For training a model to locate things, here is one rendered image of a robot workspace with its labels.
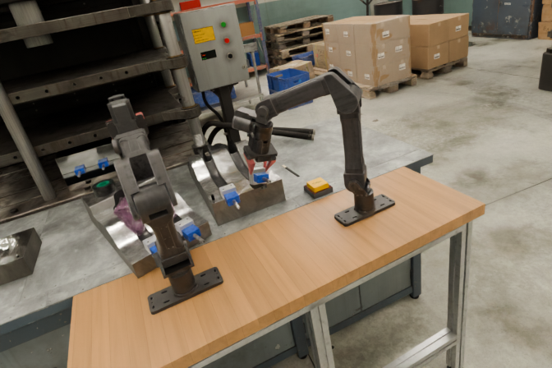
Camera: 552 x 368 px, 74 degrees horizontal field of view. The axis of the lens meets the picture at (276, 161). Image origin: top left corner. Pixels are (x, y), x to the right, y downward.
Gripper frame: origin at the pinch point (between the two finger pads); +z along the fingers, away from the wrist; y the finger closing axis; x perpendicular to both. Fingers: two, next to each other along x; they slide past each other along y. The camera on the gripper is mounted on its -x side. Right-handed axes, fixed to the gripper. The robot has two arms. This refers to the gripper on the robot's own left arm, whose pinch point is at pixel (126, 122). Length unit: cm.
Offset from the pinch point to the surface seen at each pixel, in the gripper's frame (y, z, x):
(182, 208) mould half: -7.9, -4.3, 33.0
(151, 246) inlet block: 5.1, -21.3, 33.1
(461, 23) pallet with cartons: -459, 268, 48
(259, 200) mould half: -33, -14, 36
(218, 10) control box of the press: -59, 71, -28
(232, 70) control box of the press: -59, 71, 3
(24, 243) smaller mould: 44, 11, 32
